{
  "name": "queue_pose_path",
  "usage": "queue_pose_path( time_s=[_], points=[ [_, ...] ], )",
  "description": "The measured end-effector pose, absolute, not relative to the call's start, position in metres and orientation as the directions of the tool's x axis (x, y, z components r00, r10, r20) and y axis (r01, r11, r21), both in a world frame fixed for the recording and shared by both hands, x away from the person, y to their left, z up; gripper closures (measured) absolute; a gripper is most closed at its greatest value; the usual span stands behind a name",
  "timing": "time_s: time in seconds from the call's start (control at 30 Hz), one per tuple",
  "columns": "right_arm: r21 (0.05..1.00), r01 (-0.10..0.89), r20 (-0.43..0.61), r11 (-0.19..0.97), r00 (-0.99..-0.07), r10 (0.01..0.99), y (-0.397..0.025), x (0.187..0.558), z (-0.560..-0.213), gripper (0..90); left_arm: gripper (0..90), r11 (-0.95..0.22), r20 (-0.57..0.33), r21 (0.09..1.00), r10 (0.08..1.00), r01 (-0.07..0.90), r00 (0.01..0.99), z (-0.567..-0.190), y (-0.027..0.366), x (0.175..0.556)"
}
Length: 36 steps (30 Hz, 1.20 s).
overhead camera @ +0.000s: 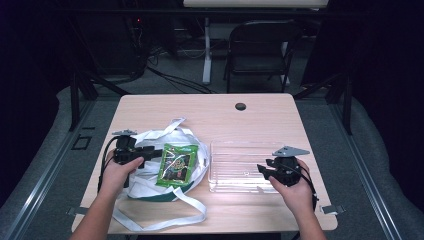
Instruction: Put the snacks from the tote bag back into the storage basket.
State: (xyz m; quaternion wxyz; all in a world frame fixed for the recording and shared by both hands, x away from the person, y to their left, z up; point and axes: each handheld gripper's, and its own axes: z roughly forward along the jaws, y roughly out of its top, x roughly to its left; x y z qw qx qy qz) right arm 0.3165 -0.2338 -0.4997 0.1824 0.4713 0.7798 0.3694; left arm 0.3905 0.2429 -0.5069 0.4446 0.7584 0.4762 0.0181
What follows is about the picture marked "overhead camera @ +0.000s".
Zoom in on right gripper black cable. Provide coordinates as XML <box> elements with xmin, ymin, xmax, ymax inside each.
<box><xmin>283</xmin><ymin>163</ymin><xmax>320</xmax><ymax>240</ymax></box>

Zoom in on person's left hand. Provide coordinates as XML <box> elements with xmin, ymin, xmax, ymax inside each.
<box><xmin>99</xmin><ymin>155</ymin><xmax>145</xmax><ymax>202</ymax></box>

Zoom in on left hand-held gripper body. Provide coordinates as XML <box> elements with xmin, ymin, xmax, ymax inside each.
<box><xmin>111</xmin><ymin>129</ymin><xmax>148</xmax><ymax>189</ymax></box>

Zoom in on white tote bag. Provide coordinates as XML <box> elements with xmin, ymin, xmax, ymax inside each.
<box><xmin>111</xmin><ymin>117</ymin><xmax>211</xmax><ymax>233</ymax></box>

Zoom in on person's right hand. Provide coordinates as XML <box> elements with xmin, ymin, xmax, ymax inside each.
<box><xmin>268</xmin><ymin>159</ymin><xmax>318</xmax><ymax>218</ymax></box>

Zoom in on green snack packet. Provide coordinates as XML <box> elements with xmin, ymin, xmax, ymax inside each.
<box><xmin>155</xmin><ymin>142</ymin><xmax>200</xmax><ymax>189</ymax></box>

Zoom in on aluminium floor rail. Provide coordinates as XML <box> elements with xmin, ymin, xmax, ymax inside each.
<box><xmin>328</xmin><ymin>101</ymin><xmax>405</xmax><ymax>240</ymax></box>
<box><xmin>2</xmin><ymin>99</ymin><xmax>98</xmax><ymax>240</ymax></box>

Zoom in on white desk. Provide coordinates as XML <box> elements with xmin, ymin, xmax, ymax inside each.
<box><xmin>182</xmin><ymin>0</ymin><xmax>330</xmax><ymax>85</ymax></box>

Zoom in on dark computer tower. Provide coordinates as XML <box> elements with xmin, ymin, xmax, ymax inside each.
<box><xmin>75</xmin><ymin>12</ymin><xmax>148</xmax><ymax>77</ymax></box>

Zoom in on black metal stand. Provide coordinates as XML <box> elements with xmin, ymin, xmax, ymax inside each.
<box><xmin>293</xmin><ymin>70</ymin><xmax>354</xmax><ymax>136</ymax></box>
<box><xmin>67</xmin><ymin>68</ymin><xmax>132</xmax><ymax>132</ymax></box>

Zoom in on black floor cables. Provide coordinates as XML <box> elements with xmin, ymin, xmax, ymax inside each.
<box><xmin>145</xmin><ymin>64</ymin><xmax>218</xmax><ymax>95</ymax></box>

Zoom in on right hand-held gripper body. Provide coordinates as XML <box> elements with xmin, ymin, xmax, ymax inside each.
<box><xmin>265</xmin><ymin>145</ymin><xmax>311</xmax><ymax>188</ymax></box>

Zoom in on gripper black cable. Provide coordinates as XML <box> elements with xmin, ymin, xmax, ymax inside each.
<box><xmin>283</xmin><ymin>163</ymin><xmax>320</xmax><ymax>240</ymax></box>
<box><xmin>97</xmin><ymin>135</ymin><xmax>122</xmax><ymax>194</ymax></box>

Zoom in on black folding chair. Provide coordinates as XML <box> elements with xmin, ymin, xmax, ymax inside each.
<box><xmin>223</xmin><ymin>19</ymin><xmax>304</xmax><ymax>95</ymax></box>

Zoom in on clear plastic container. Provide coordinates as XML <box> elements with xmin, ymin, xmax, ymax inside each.
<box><xmin>207</xmin><ymin>139</ymin><xmax>295</xmax><ymax>195</ymax></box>

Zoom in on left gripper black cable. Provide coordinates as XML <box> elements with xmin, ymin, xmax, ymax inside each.
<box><xmin>97</xmin><ymin>135</ymin><xmax>122</xmax><ymax>194</ymax></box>

